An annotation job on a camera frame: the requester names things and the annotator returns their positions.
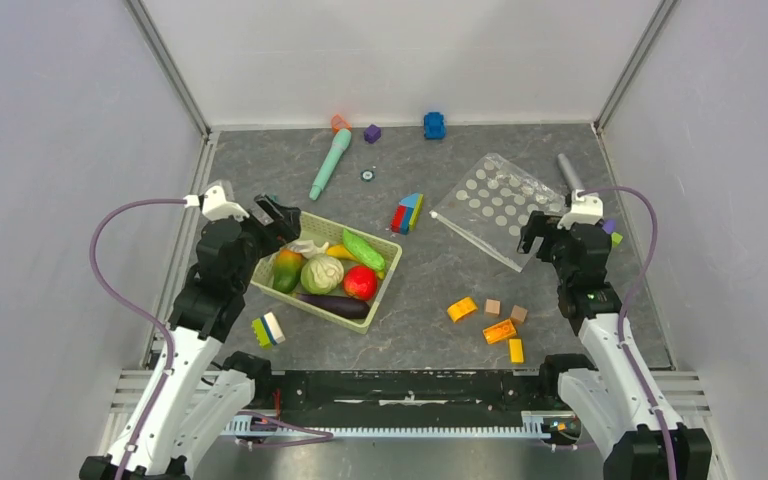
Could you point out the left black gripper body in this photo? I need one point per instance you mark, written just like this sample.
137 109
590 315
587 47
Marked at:
261 240

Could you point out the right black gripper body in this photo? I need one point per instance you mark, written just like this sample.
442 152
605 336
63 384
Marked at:
553 243

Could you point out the yellow toy banana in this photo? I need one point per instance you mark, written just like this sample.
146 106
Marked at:
340 252

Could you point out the green white toy cabbage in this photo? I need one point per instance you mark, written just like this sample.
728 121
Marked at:
322 274

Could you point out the clear polka dot zip bag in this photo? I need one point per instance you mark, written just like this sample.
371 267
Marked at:
490 204

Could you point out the green toy cucumber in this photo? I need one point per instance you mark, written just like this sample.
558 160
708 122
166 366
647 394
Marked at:
363 251

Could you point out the red toy apple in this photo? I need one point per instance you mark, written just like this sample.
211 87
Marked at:
360 282

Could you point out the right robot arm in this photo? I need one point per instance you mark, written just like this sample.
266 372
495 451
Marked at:
613 393

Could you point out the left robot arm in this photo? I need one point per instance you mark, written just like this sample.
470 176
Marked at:
210 301

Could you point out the green orange toy mango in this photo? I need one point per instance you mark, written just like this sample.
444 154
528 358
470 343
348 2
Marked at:
287 269

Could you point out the white toy garlic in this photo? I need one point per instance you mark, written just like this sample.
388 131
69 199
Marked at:
308 248

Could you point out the purple toy cylinder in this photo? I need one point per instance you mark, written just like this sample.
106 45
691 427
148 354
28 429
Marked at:
610 226

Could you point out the small lime green block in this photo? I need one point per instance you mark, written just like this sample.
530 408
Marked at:
616 239

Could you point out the grey toy microphone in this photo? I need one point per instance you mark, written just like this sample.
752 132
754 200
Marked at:
569 173

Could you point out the tan cube right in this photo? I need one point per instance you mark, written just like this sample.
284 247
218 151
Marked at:
518 315

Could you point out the tan cube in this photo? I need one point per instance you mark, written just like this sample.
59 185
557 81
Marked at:
518 315
492 307

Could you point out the light green plastic basket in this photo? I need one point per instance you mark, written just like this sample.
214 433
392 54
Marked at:
320 230

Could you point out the tan cube left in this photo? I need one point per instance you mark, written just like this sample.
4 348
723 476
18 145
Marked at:
492 307

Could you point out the translucent orange brick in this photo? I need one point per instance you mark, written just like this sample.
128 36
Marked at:
499 332

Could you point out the green blue white block stack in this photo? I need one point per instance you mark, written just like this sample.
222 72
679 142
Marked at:
268 331

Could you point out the yellow brick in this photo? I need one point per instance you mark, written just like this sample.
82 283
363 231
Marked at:
516 351

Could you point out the green poker chip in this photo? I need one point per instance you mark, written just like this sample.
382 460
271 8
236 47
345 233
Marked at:
367 175

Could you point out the teal toy microphone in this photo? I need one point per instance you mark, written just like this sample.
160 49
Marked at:
339 145

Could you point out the purple toy eggplant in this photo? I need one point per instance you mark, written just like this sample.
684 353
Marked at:
345 307

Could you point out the orange rounded brick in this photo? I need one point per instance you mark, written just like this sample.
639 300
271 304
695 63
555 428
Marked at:
461 309

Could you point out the purple building block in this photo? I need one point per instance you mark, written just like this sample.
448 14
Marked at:
372 134

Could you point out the red blue green block stack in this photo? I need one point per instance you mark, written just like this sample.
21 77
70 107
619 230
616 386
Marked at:
405 217

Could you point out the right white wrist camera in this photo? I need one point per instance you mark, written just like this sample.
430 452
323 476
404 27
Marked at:
586 209

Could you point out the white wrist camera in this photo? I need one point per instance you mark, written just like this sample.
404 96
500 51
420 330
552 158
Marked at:
586 209
218 204

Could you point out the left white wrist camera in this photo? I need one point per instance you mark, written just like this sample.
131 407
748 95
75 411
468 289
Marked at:
218 204

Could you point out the orange wire shape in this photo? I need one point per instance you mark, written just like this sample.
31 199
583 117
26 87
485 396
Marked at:
338 123

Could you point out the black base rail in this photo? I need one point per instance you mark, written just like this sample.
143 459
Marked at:
404 398

